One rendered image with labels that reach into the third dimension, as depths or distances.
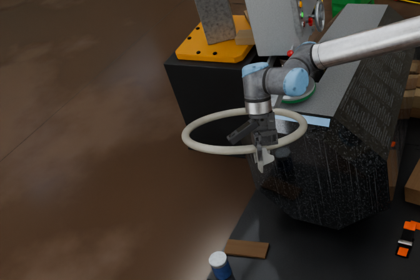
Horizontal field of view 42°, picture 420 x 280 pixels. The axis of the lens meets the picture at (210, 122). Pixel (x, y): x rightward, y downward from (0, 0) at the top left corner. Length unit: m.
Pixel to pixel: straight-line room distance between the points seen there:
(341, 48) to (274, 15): 0.75
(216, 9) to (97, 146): 1.59
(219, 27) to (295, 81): 1.78
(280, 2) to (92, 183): 2.21
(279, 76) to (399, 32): 0.38
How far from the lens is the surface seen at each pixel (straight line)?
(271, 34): 2.55
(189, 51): 3.55
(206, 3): 3.42
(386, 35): 1.71
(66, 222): 3.93
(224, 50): 3.45
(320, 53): 1.83
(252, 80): 1.83
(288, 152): 2.84
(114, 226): 3.72
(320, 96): 2.81
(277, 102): 2.36
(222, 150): 1.94
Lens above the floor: 2.52
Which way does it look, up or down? 37 degrees down
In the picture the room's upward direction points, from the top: 18 degrees counter-clockwise
